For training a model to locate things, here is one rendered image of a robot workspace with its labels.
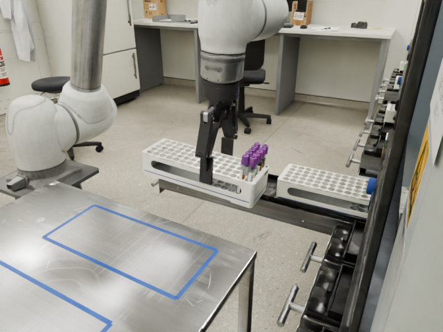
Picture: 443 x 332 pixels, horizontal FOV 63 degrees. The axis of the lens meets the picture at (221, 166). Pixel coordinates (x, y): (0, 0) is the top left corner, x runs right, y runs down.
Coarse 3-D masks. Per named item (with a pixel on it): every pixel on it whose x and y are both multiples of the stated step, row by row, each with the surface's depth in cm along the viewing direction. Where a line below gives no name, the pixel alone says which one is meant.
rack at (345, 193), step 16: (288, 176) 91; (304, 176) 91; (320, 176) 91; (336, 176) 91; (288, 192) 93; (304, 192) 93; (320, 192) 84; (336, 192) 82; (352, 192) 82; (336, 208) 84; (352, 208) 86; (400, 208) 77
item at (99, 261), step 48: (48, 192) 91; (0, 240) 74; (48, 240) 74; (96, 240) 74; (144, 240) 74; (192, 240) 74; (0, 288) 62; (48, 288) 62; (96, 288) 62; (144, 288) 62; (192, 288) 62; (240, 288) 74
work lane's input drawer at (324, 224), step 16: (272, 176) 100; (160, 192) 107; (192, 192) 100; (272, 192) 92; (240, 208) 95; (256, 208) 92; (272, 208) 90; (288, 208) 88; (304, 208) 87; (320, 208) 85; (304, 224) 88; (320, 224) 86; (336, 224) 84; (352, 224) 82
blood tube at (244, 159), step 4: (244, 156) 76; (248, 156) 76; (244, 160) 76; (248, 160) 76; (244, 164) 76; (244, 168) 77; (240, 172) 78; (244, 172) 77; (240, 176) 78; (244, 176) 78; (240, 188) 79; (240, 192) 80
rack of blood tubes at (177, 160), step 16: (160, 144) 91; (176, 144) 92; (144, 160) 87; (160, 160) 85; (176, 160) 86; (192, 160) 86; (224, 160) 86; (240, 160) 87; (160, 176) 87; (176, 176) 85; (192, 176) 89; (224, 176) 79; (256, 176) 79; (208, 192) 83; (224, 192) 80; (256, 192) 79
